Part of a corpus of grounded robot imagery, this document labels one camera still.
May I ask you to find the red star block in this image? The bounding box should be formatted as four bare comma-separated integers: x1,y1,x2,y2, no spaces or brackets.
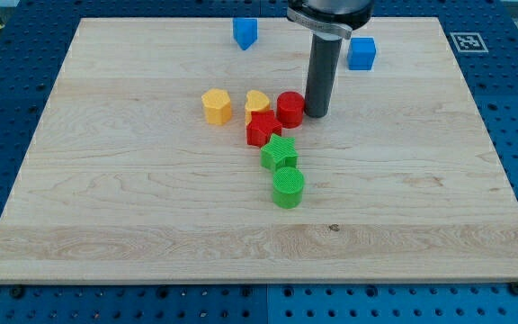
246,110,282,148

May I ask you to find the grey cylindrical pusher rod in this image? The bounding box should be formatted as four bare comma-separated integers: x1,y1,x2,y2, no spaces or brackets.
305,33,343,118

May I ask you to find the red cylinder block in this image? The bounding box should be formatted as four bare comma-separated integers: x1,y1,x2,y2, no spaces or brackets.
276,91,305,129

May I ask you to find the blue cube block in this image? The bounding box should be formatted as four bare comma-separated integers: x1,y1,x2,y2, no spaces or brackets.
347,37,377,70

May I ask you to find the yellow crescent block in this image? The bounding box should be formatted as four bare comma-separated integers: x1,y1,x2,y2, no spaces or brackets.
245,90,271,125

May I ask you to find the robot arm flange with clamp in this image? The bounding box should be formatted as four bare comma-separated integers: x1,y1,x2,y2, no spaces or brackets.
286,0,375,40

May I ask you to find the wooden board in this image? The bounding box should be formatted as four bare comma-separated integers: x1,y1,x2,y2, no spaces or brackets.
0,17,518,284

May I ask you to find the yellow hexagon block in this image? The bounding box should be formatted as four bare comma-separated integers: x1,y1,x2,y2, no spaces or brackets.
201,88,232,125

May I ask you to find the white fiducial marker tag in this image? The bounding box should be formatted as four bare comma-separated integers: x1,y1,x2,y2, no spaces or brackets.
450,32,488,53

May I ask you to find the blue pentagon block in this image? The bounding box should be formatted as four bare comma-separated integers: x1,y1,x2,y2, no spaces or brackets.
232,18,258,50

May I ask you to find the green star block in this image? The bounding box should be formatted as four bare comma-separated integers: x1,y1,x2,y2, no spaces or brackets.
260,133,299,172

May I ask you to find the green cylinder block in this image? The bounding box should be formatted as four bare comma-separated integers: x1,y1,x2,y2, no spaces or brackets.
272,166,305,209

